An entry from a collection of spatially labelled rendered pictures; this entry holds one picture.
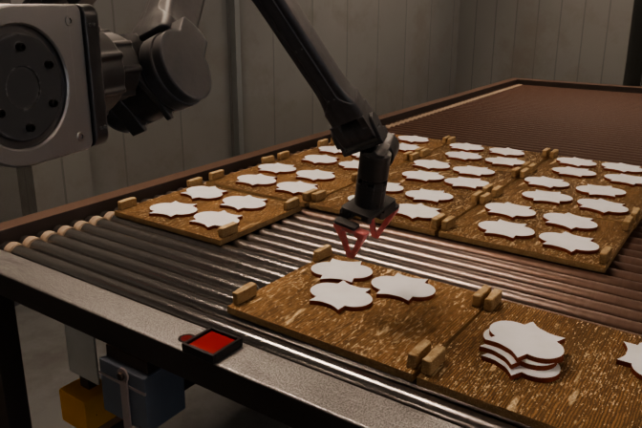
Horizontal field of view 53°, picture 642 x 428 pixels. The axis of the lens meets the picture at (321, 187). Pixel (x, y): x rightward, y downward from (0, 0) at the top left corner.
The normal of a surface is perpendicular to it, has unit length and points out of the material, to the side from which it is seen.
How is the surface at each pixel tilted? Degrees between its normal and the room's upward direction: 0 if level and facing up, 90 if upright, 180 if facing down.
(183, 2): 62
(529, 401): 0
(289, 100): 90
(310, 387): 0
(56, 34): 90
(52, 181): 90
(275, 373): 0
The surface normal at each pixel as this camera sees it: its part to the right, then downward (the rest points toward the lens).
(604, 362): 0.00, -0.96
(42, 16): 0.93, 0.11
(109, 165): 0.75, 0.18
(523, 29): -0.66, 0.21
